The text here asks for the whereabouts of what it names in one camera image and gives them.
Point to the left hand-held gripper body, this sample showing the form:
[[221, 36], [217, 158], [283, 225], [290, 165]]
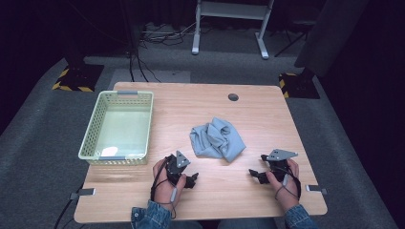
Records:
[[178, 170]]

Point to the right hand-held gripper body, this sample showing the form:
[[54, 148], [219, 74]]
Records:
[[280, 167]]

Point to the light blue printed T-shirt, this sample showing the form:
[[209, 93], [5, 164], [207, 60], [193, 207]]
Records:
[[219, 140]]

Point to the person's left hand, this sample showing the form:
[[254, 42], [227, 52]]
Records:
[[165, 191]]

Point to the person's right hand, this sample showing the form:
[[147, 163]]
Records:
[[288, 194]]

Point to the grey table edge clamp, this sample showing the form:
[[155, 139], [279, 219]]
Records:
[[315, 188], [86, 192]]

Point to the light green plastic basket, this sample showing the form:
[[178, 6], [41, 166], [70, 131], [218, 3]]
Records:
[[122, 130]]

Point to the grey round table grommet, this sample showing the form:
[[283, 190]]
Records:
[[233, 97]]

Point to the black stand base hazard stripes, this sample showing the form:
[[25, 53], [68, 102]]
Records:
[[79, 79], [299, 86]]

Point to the black tripod stand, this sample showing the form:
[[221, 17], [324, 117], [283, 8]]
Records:
[[301, 25]]

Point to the white metal stand frame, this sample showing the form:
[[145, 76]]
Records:
[[234, 10]]

